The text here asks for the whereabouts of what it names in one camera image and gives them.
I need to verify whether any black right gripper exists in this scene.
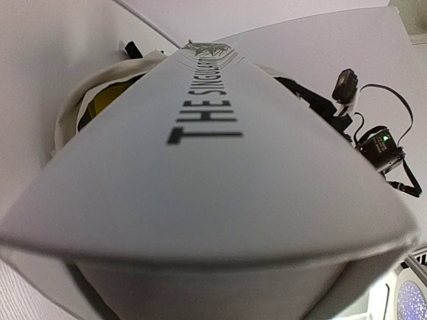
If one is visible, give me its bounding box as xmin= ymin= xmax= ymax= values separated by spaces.
xmin=275 ymin=69 xmax=422 ymax=198

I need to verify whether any white Singularity book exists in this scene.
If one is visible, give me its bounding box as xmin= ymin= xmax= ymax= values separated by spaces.
xmin=1 ymin=43 xmax=420 ymax=319

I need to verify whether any yellow hardcover book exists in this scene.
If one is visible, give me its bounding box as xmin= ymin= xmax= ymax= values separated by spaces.
xmin=77 ymin=80 xmax=134 ymax=131

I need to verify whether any beige canvas student bag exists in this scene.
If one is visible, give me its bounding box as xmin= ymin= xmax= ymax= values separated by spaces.
xmin=51 ymin=50 xmax=167 ymax=156

